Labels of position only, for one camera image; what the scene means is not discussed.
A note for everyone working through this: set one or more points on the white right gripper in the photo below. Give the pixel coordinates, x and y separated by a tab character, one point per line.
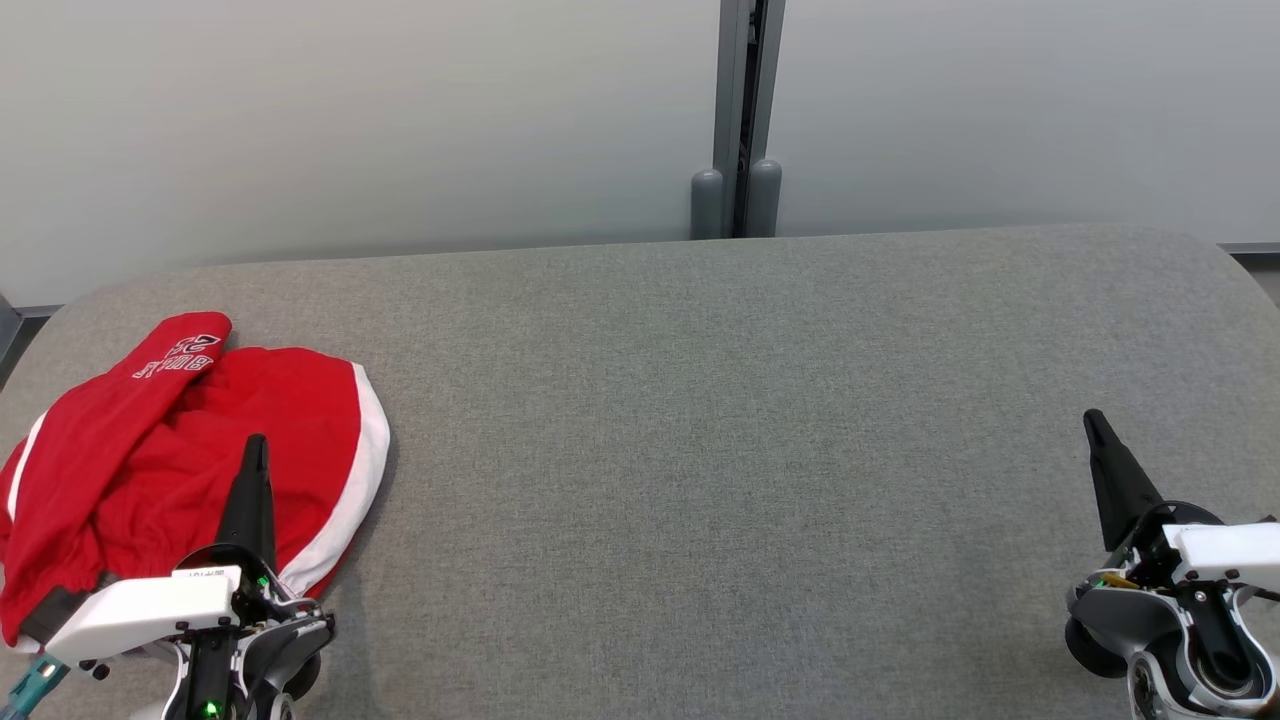
1230	550

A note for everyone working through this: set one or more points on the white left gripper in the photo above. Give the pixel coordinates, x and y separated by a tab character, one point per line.
150	610

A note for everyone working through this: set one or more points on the red shorts with white stripe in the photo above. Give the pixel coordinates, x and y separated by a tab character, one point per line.
300	440

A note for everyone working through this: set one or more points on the red shirt with white sleeves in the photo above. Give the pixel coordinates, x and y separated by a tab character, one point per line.
90	470

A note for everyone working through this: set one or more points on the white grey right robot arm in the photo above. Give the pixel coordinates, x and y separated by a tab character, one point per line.
1110	610

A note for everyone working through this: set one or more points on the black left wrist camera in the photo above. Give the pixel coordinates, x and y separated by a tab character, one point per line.
55	608

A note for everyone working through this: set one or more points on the teal left camera connector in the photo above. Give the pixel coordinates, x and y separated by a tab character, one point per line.
30	685

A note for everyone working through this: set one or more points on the grey cylindrical post foot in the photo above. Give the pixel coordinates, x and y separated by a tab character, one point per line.
706	205
764	200

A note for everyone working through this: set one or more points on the grey metal partition post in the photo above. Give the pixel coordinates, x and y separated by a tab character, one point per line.
730	90

